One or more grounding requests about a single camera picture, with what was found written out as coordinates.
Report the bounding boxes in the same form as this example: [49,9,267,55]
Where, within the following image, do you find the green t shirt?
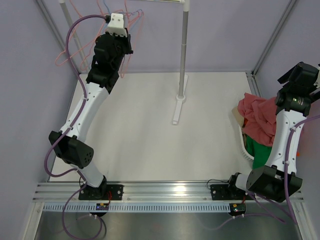
[247,136,272,169]

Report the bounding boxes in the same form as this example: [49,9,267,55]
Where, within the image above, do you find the metal clothes rack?
[58,0,191,125]

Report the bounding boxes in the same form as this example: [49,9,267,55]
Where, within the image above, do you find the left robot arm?
[49,27,133,200]

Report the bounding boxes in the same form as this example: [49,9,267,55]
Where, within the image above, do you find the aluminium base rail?
[32,180,251,203]

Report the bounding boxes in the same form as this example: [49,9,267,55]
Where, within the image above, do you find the white plastic basket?
[238,126,254,164]

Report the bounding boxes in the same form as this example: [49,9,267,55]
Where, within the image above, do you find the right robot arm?
[226,62,320,203]

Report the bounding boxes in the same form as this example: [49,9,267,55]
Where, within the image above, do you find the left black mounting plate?
[78,183,124,201]

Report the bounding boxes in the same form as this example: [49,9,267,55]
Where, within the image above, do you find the beige t shirt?
[231,106,245,127]

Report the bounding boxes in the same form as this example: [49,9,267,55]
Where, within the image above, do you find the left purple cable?
[43,14,111,240]

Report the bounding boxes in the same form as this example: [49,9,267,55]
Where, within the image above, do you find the black mounting plate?
[209,184,246,201]
[78,183,124,201]

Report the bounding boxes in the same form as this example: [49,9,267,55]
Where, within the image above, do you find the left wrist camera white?
[105,13,128,38]

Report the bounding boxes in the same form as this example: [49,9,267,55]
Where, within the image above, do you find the white slotted cable duct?
[42,202,231,213]

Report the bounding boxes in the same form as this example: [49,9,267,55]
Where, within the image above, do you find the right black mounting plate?
[209,184,246,201]

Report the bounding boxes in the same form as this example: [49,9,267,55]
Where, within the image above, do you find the pink t shirt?
[237,93,277,147]

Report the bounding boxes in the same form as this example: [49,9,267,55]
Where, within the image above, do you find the orange t shirt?
[243,118,248,126]

